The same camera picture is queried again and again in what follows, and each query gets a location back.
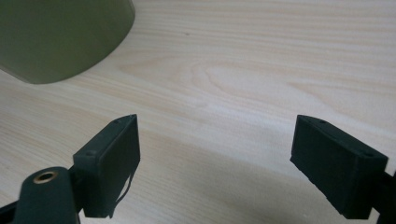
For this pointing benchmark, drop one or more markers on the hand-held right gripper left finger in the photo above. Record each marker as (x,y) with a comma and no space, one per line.
(106,168)

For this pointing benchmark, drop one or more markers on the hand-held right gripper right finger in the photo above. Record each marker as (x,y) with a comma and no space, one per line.
(336,165)

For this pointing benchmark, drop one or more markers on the olive green bowl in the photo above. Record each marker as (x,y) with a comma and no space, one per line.
(59,37)

